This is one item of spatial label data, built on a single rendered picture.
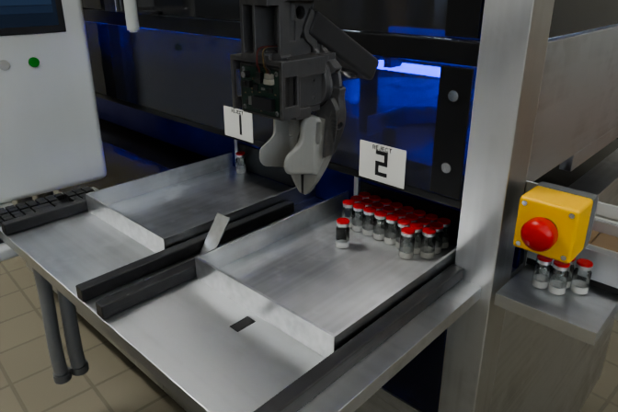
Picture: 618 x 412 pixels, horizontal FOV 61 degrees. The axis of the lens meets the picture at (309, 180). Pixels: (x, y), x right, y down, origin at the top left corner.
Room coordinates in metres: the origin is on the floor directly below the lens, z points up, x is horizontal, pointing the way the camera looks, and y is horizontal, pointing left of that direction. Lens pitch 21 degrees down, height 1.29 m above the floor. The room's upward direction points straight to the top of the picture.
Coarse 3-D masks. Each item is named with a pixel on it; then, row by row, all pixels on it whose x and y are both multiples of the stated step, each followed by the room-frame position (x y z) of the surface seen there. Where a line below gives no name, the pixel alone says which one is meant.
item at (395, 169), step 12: (360, 144) 0.78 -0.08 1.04; (372, 144) 0.77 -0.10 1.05; (360, 156) 0.78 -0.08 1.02; (372, 156) 0.77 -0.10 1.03; (396, 156) 0.74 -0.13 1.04; (360, 168) 0.78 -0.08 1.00; (372, 168) 0.77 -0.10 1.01; (384, 168) 0.75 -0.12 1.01; (396, 168) 0.74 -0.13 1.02; (384, 180) 0.75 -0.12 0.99; (396, 180) 0.74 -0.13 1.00
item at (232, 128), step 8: (224, 112) 1.02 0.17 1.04; (232, 112) 1.00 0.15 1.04; (240, 112) 0.98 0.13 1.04; (224, 120) 1.02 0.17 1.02; (232, 120) 1.00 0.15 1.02; (248, 120) 0.97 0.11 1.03; (224, 128) 1.02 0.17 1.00; (232, 128) 1.00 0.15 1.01; (248, 128) 0.97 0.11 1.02; (232, 136) 1.00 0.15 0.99; (240, 136) 0.99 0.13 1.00; (248, 136) 0.97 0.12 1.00
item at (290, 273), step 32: (288, 224) 0.79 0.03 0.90; (320, 224) 0.83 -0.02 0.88; (224, 256) 0.69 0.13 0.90; (256, 256) 0.72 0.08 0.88; (288, 256) 0.72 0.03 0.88; (320, 256) 0.72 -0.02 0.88; (352, 256) 0.72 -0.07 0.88; (384, 256) 0.72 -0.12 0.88; (416, 256) 0.72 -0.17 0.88; (448, 256) 0.66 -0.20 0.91; (224, 288) 0.61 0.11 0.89; (256, 288) 0.63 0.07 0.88; (288, 288) 0.63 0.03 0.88; (320, 288) 0.63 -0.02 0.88; (352, 288) 0.63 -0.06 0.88; (384, 288) 0.63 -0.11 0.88; (416, 288) 0.60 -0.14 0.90; (288, 320) 0.53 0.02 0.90; (320, 320) 0.55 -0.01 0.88; (352, 320) 0.55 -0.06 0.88; (320, 352) 0.49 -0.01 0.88
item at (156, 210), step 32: (224, 160) 1.12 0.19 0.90; (96, 192) 0.90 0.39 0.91; (128, 192) 0.95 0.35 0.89; (160, 192) 0.98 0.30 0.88; (192, 192) 0.98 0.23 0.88; (224, 192) 0.98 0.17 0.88; (256, 192) 0.98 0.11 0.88; (288, 192) 0.91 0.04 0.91; (128, 224) 0.79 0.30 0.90; (160, 224) 0.83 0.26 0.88; (192, 224) 0.83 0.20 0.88
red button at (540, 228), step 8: (528, 224) 0.57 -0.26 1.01; (536, 224) 0.56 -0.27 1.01; (544, 224) 0.56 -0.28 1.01; (552, 224) 0.56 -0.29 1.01; (528, 232) 0.57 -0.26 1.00; (536, 232) 0.56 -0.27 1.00; (544, 232) 0.56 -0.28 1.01; (552, 232) 0.55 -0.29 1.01; (528, 240) 0.57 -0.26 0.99; (536, 240) 0.56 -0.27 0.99; (544, 240) 0.55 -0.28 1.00; (552, 240) 0.55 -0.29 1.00; (536, 248) 0.56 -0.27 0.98; (544, 248) 0.55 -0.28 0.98
